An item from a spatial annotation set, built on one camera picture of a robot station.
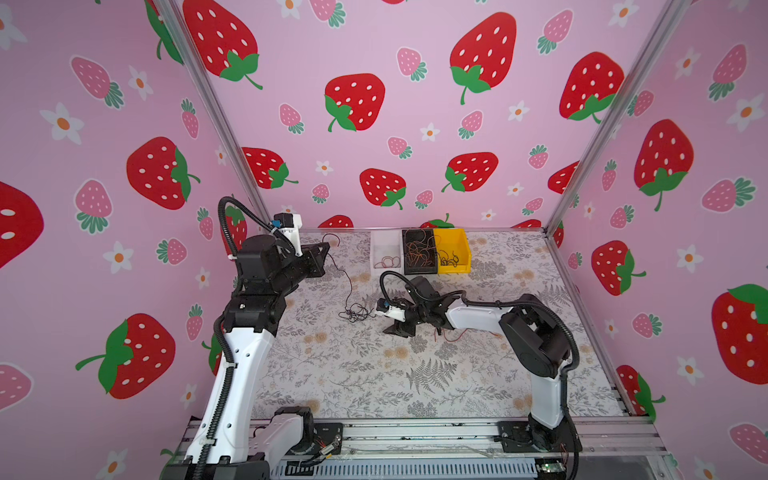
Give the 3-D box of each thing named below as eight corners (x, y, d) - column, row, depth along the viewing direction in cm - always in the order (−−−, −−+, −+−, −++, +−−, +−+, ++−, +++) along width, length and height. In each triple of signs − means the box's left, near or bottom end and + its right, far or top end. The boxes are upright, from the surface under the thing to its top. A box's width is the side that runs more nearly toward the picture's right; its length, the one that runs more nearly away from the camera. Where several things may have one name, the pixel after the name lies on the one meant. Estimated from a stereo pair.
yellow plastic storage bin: (436, 273, 108) (438, 264, 103) (432, 238, 119) (434, 228, 115) (469, 273, 108) (472, 264, 103) (462, 238, 119) (465, 228, 115)
